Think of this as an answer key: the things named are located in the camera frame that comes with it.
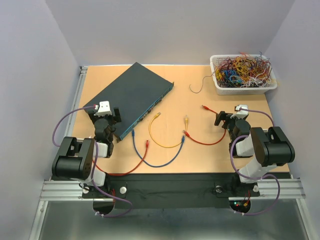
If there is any tangled colourful wire bundle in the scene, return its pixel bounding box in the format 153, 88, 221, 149
211, 51, 278, 89

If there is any aluminium rail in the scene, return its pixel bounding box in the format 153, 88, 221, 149
64, 66, 88, 137
39, 179, 306, 202

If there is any loose thin brown wire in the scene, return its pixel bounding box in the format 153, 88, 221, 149
189, 74, 214, 94

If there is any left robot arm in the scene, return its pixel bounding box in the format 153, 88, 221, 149
51, 103, 122, 197

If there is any red patch cable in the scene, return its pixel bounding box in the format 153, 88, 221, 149
182, 104, 227, 146
92, 140, 150, 177

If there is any blue patch cable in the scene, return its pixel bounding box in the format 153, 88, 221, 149
131, 129, 186, 168

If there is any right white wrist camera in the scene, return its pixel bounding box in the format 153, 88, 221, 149
230, 104, 249, 119

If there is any black base mat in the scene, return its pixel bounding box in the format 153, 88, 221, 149
82, 172, 261, 210

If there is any aluminium front rail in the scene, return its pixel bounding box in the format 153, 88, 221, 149
39, 179, 306, 202

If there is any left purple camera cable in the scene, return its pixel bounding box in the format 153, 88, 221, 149
51, 105, 133, 219

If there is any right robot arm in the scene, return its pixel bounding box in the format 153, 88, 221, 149
214, 107, 295, 195

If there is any dark blue network switch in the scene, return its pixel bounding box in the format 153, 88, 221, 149
85, 62, 174, 141

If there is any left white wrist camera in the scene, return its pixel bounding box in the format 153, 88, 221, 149
94, 101, 112, 117

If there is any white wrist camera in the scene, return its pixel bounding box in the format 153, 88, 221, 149
230, 104, 249, 119
94, 101, 112, 117

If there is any yellow patch cable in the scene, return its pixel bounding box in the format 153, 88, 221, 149
148, 112, 189, 149

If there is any aluminium left side rail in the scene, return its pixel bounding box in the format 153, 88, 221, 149
64, 66, 88, 137

